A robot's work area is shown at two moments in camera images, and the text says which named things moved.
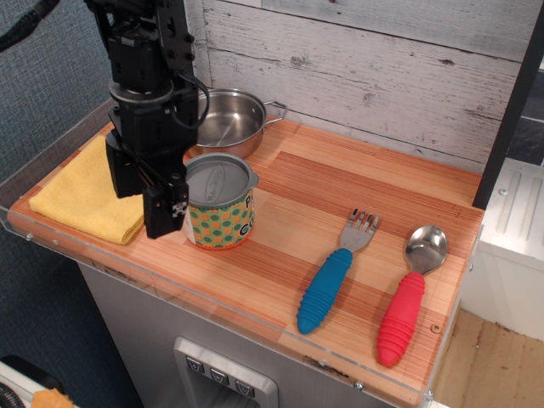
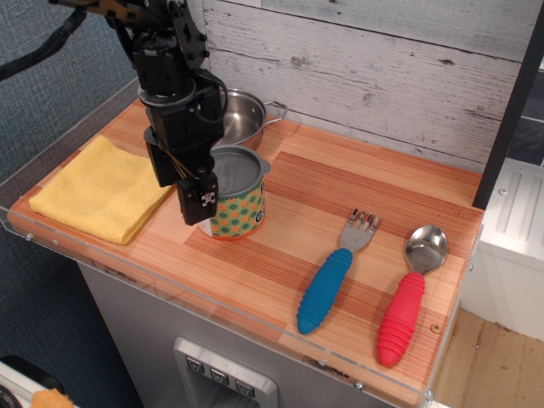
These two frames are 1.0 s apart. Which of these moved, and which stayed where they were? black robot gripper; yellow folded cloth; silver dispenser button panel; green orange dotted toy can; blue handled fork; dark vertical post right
Moved: green orange dotted toy can; black robot gripper
Stayed: blue handled fork; dark vertical post right; silver dispenser button panel; yellow folded cloth
